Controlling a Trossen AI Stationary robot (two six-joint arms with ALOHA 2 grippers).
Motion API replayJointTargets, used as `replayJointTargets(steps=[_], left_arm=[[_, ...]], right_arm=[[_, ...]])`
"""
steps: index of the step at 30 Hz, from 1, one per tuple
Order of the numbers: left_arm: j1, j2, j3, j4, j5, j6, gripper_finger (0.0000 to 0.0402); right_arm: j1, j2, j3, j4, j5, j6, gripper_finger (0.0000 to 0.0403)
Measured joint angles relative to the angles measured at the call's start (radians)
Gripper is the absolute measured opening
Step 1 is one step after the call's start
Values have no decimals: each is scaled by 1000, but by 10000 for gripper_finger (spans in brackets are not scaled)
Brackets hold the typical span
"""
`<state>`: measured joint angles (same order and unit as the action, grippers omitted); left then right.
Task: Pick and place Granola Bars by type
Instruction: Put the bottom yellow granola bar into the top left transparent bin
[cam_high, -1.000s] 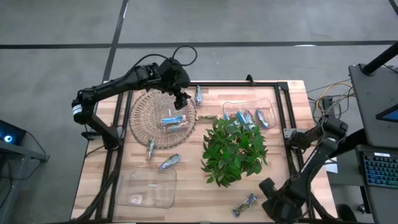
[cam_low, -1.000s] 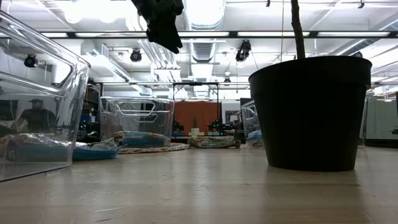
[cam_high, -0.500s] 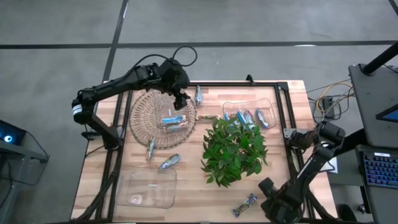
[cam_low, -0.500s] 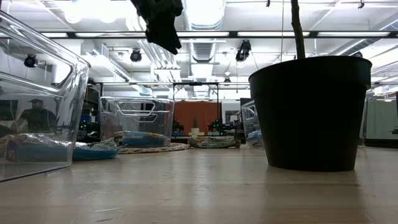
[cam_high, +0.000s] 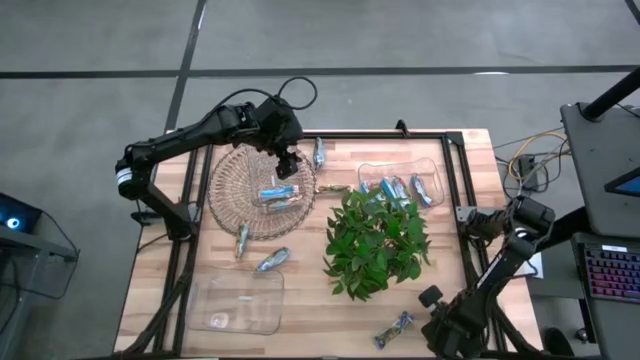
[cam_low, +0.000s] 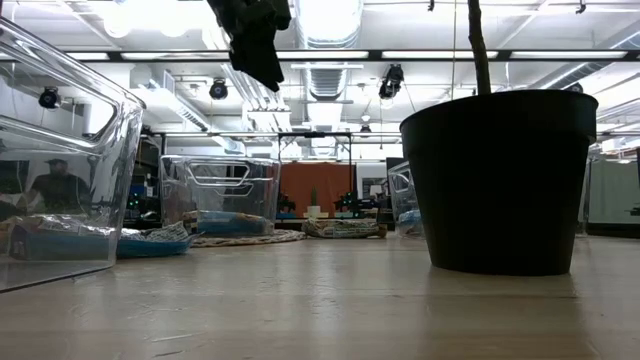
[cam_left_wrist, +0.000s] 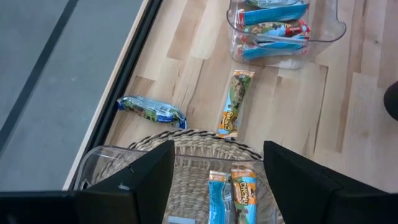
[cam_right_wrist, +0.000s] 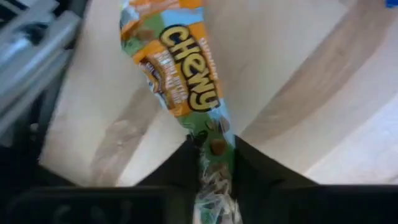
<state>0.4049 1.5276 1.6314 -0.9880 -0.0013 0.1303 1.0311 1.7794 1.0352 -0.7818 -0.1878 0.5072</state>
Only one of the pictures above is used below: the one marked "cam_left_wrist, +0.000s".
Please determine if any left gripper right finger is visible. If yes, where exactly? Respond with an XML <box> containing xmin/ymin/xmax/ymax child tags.
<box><xmin>263</xmin><ymin>140</ymin><xmax>343</xmax><ymax>224</ymax></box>

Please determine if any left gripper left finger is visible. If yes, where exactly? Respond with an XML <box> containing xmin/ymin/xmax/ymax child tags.
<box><xmin>77</xmin><ymin>139</ymin><xmax>175</xmax><ymax>224</ymax></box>

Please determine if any orange Chewy granola bar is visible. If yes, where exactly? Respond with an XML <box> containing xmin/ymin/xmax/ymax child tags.
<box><xmin>230</xmin><ymin>164</ymin><xmax>259</xmax><ymax>224</ymax></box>
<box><xmin>216</xmin><ymin>69</ymin><xmax>255</xmax><ymax>139</ymax></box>

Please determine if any blue orange-tipped granola bar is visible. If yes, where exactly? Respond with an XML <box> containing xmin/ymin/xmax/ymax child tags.
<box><xmin>207</xmin><ymin>170</ymin><xmax>233</xmax><ymax>224</ymax></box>

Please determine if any green blue granola bar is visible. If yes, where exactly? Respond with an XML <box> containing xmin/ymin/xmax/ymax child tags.
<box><xmin>116</xmin><ymin>95</ymin><xmax>188</xmax><ymax>130</ymax></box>

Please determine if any blue red-tipped granola bar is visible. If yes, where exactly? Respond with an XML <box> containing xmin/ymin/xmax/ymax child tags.
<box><xmin>243</xmin><ymin>19</ymin><xmax>312</xmax><ymax>39</ymax></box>
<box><xmin>244</xmin><ymin>0</ymin><xmax>300</xmax><ymax>9</ymax></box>
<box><xmin>236</xmin><ymin>2</ymin><xmax>309</xmax><ymax>27</ymax></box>
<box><xmin>236</xmin><ymin>36</ymin><xmax>309</xmax><ymax>62</ymax></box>

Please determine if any clear plastic bin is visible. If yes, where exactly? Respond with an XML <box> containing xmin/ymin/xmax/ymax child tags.
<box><xmin>73</xmin><ymin>144</ymin><xmax>280</xmax><ymax>224</ymax></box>
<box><xmin>226</xmin><ymin>0</ymin><xmax>348</xmax><ymax>70</ymax></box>

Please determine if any round woven wicker placemat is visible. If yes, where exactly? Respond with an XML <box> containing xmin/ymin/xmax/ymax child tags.
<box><xmin>127</xmin><ymin>129</ymin><xmax>285</xmax><ymax>224</ymax></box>

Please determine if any black plastic plant pot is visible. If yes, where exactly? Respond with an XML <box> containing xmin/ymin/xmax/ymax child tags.
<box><xmin>383</xmin><ymin>80</ymin><xmax>398</xmax><ymax>122</ymax></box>

